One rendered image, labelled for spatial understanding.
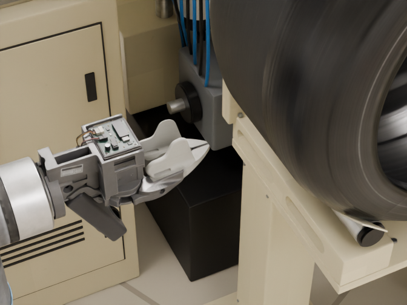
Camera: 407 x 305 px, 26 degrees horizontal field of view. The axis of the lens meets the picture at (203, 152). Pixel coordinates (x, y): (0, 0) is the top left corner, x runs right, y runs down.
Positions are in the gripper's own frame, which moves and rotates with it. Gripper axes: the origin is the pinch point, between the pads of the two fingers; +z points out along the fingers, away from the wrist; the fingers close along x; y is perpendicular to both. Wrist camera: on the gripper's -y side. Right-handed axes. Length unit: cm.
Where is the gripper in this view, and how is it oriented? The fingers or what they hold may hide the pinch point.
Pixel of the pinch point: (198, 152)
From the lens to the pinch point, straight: 111.3
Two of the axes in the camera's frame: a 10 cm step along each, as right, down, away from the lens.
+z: 9.0, -3.0, 3.0
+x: -4.3, -6.4, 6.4
